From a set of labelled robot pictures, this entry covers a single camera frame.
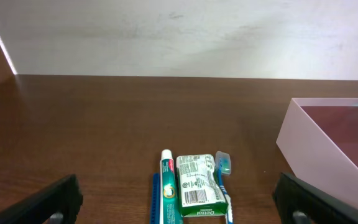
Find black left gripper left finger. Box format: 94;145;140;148
0;174;83;224

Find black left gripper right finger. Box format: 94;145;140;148
272;172;358;224

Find green Dettol soap pack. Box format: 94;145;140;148
176;154;228;217

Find white open cardboard box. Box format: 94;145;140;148
276;98;358;209

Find blue white toothbrush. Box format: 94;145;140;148
215;151;233;224

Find green white toothpaste tube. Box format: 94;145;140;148
159;149;183;224

